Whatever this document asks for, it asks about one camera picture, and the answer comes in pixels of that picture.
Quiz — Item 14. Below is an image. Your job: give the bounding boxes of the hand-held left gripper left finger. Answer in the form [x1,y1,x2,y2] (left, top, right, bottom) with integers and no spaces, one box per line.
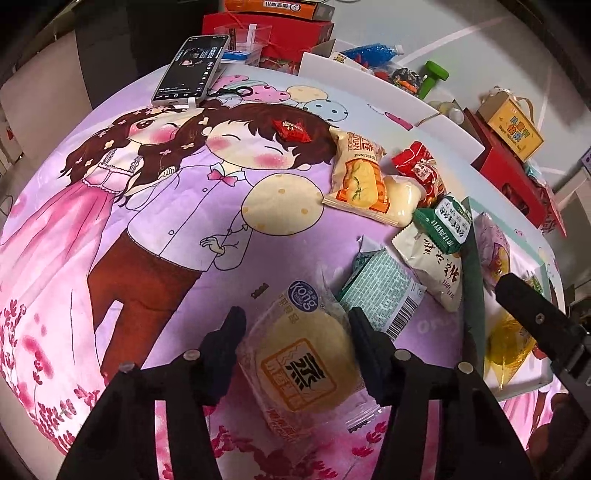
[55,306,247,480]

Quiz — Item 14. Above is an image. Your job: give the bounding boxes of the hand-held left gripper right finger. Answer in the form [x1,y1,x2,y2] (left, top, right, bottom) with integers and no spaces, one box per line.
[348,307,539,480]

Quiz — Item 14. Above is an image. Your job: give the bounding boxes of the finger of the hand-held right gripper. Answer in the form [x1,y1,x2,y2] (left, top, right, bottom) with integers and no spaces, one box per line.
[495,272,591,366]

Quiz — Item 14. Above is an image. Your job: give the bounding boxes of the yellow translucent cake packet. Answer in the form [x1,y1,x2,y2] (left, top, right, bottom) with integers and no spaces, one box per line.
[486,311,540,389]

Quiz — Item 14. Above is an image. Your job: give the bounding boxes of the teal shallow box tray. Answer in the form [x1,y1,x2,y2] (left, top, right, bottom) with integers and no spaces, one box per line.
[461,196,560,400]

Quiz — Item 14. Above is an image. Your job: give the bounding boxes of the clear steamed cake packet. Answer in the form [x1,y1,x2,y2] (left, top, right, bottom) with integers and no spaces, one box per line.
[235,278,384,445]

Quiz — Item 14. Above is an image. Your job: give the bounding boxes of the purple swiss roll packet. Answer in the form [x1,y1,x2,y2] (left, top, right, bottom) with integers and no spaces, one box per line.
[475,213,512,283]

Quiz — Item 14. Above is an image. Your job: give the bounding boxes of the pale yellow bun packet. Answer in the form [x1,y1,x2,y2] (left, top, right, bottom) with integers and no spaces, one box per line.
[380,174,428,228]

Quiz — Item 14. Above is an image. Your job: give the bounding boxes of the small red candy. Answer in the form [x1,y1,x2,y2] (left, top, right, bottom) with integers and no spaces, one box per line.
[271,117,311,144]

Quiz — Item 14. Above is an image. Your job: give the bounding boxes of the teal white barcode packet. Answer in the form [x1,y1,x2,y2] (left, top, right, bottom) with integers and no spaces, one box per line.
[338,235,428,343]

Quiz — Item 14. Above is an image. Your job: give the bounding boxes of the white snack packet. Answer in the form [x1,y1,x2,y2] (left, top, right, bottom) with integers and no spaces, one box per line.
[392,222,465,313]

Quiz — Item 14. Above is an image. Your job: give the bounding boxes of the green snack packet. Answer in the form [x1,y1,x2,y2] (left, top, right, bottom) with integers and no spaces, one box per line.
[413,196,474,256]

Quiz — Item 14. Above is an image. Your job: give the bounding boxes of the red gift box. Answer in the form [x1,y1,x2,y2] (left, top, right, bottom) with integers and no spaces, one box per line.
[471,108,567,237]

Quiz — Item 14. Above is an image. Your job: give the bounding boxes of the yellow swiss roll packet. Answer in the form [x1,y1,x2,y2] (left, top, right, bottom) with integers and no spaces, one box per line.
[322,129,389,214]

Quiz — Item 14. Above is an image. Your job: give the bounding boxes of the red snack packet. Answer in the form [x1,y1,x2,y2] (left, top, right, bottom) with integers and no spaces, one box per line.
[392,141,447,209]

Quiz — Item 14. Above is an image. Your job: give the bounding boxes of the green dumbbell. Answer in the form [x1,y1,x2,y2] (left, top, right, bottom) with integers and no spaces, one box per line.
[420,61,450,100]

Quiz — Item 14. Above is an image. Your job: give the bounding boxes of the white cardboard box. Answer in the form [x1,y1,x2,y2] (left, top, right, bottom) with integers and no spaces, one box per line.
[299,39,486,163]

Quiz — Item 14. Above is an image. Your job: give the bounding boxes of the small black scissors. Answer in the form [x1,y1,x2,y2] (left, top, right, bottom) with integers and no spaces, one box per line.
[207,85,254,99]

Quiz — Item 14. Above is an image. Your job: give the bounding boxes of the bag of colourful toys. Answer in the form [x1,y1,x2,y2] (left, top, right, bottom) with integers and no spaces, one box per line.
[389,67,424,92]

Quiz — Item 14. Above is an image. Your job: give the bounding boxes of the smartphone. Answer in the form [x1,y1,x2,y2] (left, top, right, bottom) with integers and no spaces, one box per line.
[151,34,231,106]

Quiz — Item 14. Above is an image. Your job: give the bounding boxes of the blue bead bag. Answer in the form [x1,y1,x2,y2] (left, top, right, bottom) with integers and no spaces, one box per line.
[344,44,406,71]

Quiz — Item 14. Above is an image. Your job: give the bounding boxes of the clear plastic box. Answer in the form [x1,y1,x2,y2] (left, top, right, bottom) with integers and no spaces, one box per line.
[213,25,271,66]

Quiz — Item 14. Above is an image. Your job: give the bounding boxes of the black cabinet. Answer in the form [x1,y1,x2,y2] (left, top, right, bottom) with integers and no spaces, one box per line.
[74,0,222,109]

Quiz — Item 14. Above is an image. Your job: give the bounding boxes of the orange flat box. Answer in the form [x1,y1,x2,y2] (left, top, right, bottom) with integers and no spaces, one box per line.
[225,0,336,22]

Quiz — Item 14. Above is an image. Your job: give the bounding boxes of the yellow gift box with handle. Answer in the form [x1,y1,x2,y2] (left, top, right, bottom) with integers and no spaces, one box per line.
[477,89,545,162]

